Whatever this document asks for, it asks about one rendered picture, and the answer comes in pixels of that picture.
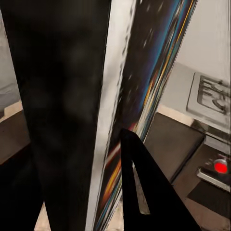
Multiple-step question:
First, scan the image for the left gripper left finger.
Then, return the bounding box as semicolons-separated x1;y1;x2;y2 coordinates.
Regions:
0;142;44;231

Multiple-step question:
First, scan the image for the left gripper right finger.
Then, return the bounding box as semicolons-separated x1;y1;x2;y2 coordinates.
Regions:
120;128;202;231

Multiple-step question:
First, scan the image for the poster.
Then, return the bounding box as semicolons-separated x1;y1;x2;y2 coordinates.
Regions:
0;0;198;231

